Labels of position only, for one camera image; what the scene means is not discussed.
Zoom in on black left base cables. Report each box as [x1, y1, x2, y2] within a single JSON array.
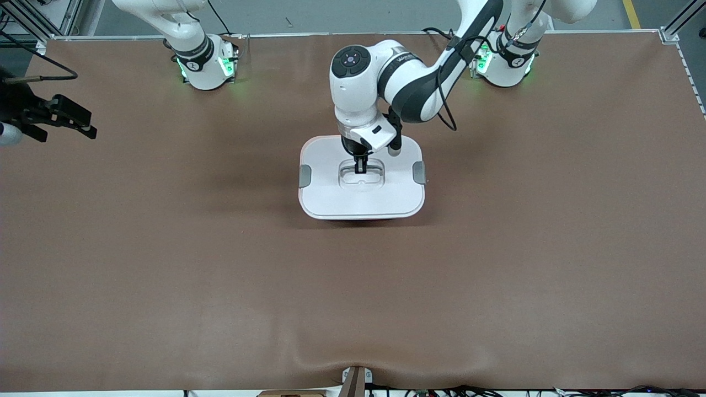
[[422, 26, 458, 47]]

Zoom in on black right base cable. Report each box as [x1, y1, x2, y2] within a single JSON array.
[[207, 0, 235, 36]]

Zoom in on aluminium profile post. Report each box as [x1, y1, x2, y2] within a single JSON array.
[[659, 0, 706, 45]]

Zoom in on aluminium frame structure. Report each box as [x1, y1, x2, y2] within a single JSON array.
[[0, 0, 83, 56]]

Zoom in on white box lid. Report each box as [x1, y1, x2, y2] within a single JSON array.
[[298, 136, 426, 220]]

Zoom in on brown table mat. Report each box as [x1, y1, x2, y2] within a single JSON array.
[[0, 32, 706, 393]]

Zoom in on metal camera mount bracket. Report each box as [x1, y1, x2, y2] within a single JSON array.
[[341, 366, 374, 397]]

